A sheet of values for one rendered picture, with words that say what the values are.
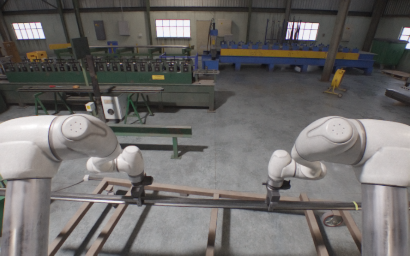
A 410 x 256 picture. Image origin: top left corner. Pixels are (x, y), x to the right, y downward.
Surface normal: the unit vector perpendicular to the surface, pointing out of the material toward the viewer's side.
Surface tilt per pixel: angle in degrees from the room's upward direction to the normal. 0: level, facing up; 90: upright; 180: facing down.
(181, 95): 90
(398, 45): 94
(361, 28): 90
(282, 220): 0
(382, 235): 60
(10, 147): 53
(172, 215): 0
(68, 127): 46
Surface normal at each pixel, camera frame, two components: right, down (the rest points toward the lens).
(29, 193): 0.67, -0.23
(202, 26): -0.04, 0.47
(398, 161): -0.18, -0.13
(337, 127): -0.28, -0.33
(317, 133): -0.98, -0.04
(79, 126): 0.26, -0.30
